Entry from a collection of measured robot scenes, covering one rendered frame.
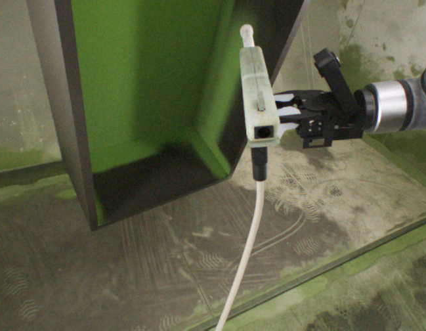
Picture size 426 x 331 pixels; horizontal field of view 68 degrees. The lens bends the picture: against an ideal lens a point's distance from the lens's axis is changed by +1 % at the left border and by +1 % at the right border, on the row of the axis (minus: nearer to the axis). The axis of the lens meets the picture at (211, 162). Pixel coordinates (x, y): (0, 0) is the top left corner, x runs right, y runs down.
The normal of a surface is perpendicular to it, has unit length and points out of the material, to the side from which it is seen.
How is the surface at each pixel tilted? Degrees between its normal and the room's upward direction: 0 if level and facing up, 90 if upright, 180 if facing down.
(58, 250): 0
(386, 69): 90
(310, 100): 13
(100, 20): 102
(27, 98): 57
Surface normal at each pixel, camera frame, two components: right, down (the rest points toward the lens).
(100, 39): 0.50, 0.73
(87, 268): 0.11, -0.76
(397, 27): -0.88, 0.22
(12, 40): 0.44, 0.10
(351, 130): -0.01, 0.64
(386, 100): -0.10, -0.10
